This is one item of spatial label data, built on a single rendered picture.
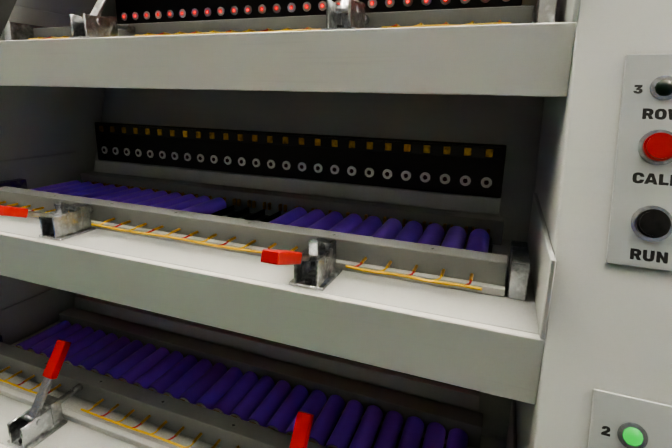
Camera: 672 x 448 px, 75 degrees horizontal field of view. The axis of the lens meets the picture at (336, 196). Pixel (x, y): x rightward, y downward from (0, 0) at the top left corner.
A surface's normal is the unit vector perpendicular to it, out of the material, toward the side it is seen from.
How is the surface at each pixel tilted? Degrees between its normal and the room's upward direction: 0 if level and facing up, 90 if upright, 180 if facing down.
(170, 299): 107
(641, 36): 90
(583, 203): 90
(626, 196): 90
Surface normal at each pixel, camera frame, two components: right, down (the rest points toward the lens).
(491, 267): -0.36, 0.21
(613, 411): -0.34, -0.08
